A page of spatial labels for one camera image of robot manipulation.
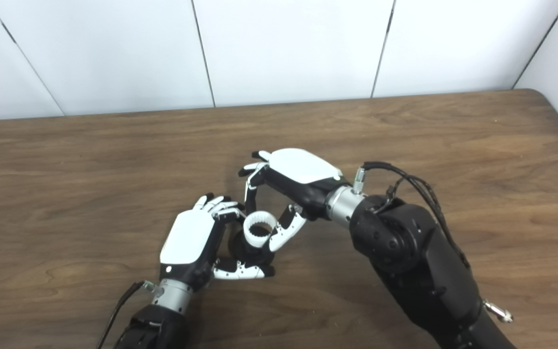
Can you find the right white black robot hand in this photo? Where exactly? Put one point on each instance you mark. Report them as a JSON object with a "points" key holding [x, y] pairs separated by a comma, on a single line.
{"points": [[298, 167]]}

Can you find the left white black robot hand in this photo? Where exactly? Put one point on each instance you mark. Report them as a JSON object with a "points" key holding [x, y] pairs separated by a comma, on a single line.
{"points": [[187, 237]]}

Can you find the round black plastic part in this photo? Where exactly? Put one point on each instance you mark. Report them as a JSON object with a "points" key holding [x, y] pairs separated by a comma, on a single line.
{"points": [[242, 252]]}

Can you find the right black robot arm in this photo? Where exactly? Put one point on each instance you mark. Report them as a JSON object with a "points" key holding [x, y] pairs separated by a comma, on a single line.
{"points": [[414, 257]]}

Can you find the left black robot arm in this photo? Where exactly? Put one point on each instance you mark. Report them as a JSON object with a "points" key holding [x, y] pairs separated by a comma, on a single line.
{"points": [[162, 320]]}

